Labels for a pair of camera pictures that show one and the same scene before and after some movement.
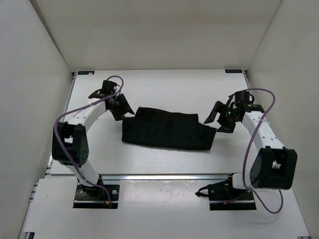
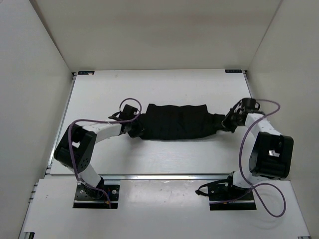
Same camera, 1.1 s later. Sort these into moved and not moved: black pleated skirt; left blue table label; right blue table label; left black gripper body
Moved: left black gripper body; black pleated skirt
Not moved: right blue table label; left blue table label
